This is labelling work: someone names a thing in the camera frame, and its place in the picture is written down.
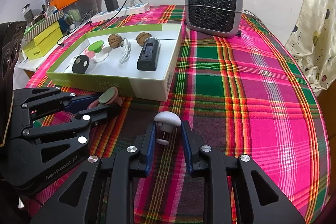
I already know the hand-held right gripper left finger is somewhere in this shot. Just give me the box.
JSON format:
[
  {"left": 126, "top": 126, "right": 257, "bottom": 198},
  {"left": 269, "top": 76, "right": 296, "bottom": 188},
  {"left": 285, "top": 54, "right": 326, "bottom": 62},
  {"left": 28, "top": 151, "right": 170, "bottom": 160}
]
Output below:
[{"left": 29, "top": 119, "right": 157, "bottom": 224}]

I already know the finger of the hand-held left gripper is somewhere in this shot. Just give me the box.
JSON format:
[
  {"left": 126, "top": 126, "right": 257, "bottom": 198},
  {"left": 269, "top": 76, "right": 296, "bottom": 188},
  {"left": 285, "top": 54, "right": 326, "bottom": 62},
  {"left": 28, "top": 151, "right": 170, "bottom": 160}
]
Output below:
[
  {"left": 10, "top": 101, "right": 123, "bottom": 165},
  {"left": 13, "top": 86, "right": 101, "bottom": 114}
]

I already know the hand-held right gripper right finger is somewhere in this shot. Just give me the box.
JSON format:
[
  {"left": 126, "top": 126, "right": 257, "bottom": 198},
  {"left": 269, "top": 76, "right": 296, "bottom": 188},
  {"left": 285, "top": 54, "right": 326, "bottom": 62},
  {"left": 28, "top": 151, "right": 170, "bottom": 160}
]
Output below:
[{"left": 181, "top": 120, "right": 306, "bottom": 224}]

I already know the large pink clip green pad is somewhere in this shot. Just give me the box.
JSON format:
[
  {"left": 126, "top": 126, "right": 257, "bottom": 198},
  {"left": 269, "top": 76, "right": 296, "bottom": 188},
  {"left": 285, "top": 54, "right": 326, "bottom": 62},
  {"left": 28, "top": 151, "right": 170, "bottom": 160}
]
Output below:
[{"left": 87, "top": 88, "right": 123, "bottom": 110}]

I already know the white mushroom-shaped knob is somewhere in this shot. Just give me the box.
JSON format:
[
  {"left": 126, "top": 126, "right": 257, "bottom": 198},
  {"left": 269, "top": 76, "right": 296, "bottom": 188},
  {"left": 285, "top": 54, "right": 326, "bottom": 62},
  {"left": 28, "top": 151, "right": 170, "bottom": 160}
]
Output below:
[{"left": 154, "top": 112, "right": 181, "bottom": 145}]

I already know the green-topped white stand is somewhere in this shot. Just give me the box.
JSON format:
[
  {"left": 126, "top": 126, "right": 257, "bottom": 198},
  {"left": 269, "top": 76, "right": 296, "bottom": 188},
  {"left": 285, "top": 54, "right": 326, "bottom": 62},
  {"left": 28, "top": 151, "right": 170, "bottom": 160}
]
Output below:
[{"left": 88, "top": 40, "right": 109, "bottom": 62}]

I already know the white usb cable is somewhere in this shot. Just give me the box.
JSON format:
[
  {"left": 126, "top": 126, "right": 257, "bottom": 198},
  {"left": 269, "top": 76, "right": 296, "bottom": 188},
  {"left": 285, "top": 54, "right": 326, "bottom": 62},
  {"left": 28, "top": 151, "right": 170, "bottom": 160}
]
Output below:
[{"left": 119, "top": 38, "right": 132, "bottom": 65}]

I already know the green and white cardboard box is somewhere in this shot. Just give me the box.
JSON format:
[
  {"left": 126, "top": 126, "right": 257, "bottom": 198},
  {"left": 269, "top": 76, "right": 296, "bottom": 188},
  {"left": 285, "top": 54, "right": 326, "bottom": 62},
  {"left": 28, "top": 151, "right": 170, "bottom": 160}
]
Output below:
[{"left": 46, "top": 23, "right": 183, "bottom": 102}]

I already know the black rectangular device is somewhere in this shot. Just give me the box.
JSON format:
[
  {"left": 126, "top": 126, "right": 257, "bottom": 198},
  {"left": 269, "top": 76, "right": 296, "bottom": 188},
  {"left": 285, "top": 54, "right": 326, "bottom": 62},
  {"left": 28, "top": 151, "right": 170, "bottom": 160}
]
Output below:
[{"left": 137, "top": 39, "right": 160, "bottom": 71}]

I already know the brown walnut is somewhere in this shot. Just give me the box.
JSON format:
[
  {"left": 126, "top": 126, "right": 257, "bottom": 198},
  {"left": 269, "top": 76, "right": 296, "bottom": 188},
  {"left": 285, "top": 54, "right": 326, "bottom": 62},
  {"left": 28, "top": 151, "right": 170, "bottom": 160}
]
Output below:
[
  {"left": 136, "top": 32, "right": 152, "bottom": 45},
  {"left": 108, "top": 34, "right": 123, "bottom": 48}
]

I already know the white side table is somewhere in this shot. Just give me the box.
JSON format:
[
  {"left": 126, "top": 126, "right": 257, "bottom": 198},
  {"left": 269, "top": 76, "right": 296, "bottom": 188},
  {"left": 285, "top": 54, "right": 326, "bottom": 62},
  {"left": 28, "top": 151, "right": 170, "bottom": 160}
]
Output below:
[{"left": 16, "top": 27, "right": 87, "bottom": 77}]

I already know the yellow cardboard box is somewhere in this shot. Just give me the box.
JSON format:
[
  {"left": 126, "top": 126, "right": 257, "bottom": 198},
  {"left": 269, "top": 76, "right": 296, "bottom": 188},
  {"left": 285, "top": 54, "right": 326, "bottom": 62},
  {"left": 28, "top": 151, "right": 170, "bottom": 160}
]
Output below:
[{"left": 22, "top": 22, "right": 62, "bottom": 61}]

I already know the small green white toy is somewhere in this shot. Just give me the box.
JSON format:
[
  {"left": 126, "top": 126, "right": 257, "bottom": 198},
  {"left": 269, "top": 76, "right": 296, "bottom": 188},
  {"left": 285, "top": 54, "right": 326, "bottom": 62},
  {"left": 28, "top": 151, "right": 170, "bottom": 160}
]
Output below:
[{"left": 64, "top": 10, "right": 80, "bottom": 30}]

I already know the clear storage bin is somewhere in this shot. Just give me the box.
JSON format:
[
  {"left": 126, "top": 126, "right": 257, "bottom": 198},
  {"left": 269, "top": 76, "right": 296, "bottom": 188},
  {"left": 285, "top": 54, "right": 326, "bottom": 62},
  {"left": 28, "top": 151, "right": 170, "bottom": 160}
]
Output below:
[{"left": 60, "top": 0, "right": 101, "bottom": 28}]

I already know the white power strip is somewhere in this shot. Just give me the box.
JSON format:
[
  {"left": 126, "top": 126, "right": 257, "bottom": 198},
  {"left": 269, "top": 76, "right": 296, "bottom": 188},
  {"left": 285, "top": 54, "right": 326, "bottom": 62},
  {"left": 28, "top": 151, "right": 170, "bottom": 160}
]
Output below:
[{"left": 91, "top": 2, "right": 151, "bottom": 24}]

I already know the glass jar black lid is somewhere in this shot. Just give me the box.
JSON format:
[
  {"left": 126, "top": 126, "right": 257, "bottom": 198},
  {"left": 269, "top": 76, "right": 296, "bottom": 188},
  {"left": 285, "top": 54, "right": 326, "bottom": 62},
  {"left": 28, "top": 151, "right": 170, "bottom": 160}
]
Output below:
[{"left": 21, "top": 4, "right": 33, "bottom": 26}]

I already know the black charger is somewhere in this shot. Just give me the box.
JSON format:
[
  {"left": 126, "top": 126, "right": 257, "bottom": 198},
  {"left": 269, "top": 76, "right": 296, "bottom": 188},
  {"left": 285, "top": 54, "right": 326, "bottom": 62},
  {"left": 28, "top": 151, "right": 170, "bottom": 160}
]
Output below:
[{"left": 104, "top": 0, "right": 118, "bottom": 12}]

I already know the grey fan heater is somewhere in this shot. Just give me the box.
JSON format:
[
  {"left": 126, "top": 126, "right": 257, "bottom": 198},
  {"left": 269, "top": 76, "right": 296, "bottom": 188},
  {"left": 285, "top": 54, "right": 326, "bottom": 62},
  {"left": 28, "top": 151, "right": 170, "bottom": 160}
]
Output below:
[{"left": 184, "top": 0, "right": 244, "bottom": 39}]

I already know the cream dotted curtain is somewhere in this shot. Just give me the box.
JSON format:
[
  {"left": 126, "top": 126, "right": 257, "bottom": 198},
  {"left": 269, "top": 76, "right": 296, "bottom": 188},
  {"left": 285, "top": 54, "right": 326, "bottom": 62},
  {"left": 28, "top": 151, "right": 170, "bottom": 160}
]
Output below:
[{"left": 285, "top": 0, "right": 336, "bottom": 90}]

